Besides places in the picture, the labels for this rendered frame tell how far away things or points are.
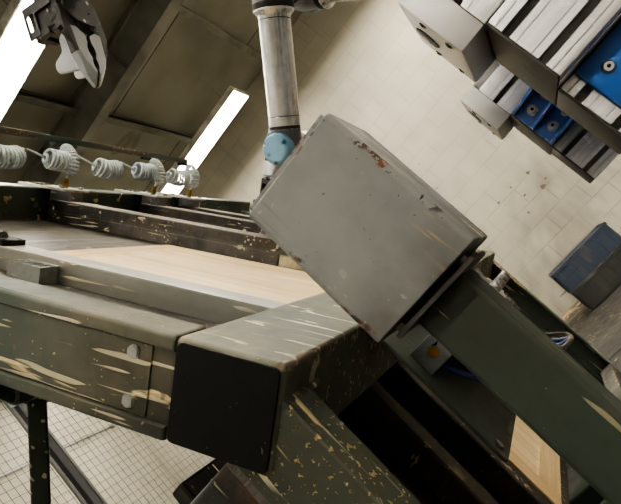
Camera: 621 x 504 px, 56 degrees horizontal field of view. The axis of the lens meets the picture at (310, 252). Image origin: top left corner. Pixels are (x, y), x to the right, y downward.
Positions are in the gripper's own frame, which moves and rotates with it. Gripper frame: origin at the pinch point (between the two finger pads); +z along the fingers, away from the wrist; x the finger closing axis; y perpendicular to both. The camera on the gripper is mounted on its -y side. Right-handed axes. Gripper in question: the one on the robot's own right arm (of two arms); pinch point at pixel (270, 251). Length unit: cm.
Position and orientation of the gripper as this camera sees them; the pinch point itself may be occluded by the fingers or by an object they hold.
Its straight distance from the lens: 162.6
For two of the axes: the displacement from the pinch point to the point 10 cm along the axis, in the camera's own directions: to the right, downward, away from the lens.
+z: -1.3, 9.8, 1.2
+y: -3.8, 0.6, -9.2
